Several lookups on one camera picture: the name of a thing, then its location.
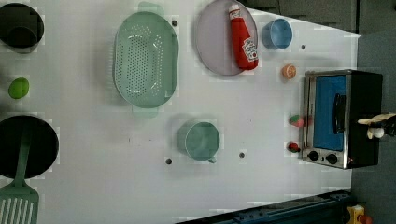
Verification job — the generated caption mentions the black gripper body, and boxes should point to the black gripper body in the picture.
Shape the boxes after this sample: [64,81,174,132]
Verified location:
[368,117,396,137]

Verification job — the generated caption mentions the yellow plush peeled banana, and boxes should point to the yellow plush peeled banana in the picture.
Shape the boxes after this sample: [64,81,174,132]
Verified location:
[358,113,396,139]

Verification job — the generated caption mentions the silver black toaster oven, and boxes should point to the silver black toaster oven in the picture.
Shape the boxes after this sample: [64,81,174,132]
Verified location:
[302,69,383,169]

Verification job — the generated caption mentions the pink green toy fruit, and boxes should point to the pink green toy fruit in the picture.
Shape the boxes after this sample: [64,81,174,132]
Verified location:
[290,115,304,128]

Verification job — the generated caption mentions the red toy fruit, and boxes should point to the red toy fruit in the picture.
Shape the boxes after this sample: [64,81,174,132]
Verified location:
[288,142,301,153]

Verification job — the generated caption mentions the orange slice toy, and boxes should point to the orange slice toy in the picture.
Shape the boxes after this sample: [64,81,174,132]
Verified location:
[282,63,296,79]

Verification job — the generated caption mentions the blue cup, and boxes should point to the blue cup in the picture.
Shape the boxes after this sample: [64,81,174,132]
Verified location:
[262,19,293,49]

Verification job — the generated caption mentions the red plush ketchup bottle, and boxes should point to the red plush ketchup bottle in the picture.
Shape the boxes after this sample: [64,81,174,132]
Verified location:
[229,4,259,70]

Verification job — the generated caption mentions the grey round plate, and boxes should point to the grey round plate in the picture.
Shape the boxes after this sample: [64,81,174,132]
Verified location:
[194,0,258,76]

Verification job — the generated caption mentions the green mug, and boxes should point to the green mug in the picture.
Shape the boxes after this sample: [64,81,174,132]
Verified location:
[177,120,220,163]

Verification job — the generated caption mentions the green perforated colander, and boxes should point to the green perforated colander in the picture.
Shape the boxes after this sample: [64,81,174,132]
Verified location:
[113,2,179,119]

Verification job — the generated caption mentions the black frying pan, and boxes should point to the black frying pan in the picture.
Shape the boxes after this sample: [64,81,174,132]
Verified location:
[0,115,59,179]

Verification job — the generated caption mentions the green lime toy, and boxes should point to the green lime toy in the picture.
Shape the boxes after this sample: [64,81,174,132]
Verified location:
[8,77,30,99]

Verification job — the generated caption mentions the green slotted spatula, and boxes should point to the green slotted spatula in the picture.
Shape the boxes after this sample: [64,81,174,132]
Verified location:
[0,126,39,224]

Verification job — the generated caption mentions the black pot top left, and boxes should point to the black pot top left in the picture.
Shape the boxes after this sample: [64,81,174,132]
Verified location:
[0,3,45,49]

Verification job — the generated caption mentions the blue metal frame rail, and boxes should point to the blue metal frame rail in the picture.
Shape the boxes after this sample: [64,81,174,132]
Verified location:
[177,190,357,224]

